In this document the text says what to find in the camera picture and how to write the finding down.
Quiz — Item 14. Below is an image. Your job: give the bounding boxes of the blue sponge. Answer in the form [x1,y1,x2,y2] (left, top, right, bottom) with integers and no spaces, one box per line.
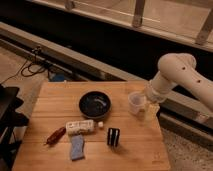
[70,135,84,161]

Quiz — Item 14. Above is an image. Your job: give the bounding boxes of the blue object on floor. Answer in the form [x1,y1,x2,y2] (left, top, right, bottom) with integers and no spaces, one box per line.
[50,74,66,82]

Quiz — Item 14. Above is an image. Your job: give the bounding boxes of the black chair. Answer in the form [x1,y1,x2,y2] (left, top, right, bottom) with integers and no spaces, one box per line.
[0,84,29,169]

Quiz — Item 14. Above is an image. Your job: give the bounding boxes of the red handled screwdriver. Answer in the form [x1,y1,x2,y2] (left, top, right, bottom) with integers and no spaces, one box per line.
[45,127,66,146]

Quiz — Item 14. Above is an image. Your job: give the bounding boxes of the black cable on floor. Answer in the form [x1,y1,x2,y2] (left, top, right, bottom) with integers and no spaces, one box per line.
[0,46,54,85]

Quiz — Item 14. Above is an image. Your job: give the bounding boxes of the white plastic bottle lying down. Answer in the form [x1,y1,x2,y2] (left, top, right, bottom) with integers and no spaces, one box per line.
[66,120,104,135]

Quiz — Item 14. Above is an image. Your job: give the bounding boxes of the black round bowl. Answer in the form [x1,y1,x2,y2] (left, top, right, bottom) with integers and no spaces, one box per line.
[79,91,111,120]

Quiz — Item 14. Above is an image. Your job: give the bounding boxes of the black eraser with white stripes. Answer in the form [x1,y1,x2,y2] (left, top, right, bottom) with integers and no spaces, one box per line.
[107,128,120,147]

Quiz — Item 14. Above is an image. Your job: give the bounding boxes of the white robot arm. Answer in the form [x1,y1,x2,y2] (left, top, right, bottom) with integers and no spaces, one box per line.
[144,53,213,118]

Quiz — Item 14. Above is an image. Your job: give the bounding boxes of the clear plastic measuring cup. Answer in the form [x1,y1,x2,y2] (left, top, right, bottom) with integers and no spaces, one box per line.
[128,91,146,115]

